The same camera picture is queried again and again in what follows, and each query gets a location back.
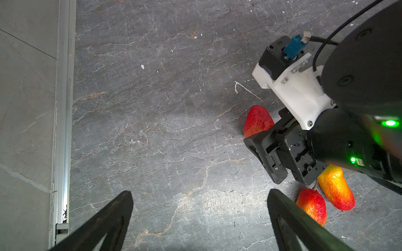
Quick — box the red orange fake mango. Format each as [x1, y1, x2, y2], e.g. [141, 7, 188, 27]
[317, 165, 356, 211]

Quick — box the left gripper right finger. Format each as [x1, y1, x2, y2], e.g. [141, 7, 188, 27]
[267, 189, 352, 251]

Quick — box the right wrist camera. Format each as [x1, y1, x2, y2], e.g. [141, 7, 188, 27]
[252, 31, 335, 130]

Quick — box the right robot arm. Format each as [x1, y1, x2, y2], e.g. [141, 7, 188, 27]
[244, 1, 402, 193]

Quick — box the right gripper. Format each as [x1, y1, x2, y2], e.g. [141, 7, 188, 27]
[244, 108, 328, 186]

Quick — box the red yellow fake mango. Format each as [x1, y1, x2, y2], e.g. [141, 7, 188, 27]
[296, 188, 327, 226]

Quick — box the red fake pear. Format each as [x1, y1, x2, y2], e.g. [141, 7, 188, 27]
[244, 105, 275, 138]

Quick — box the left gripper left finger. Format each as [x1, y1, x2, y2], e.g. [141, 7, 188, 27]
[51, 190, 134, 251]

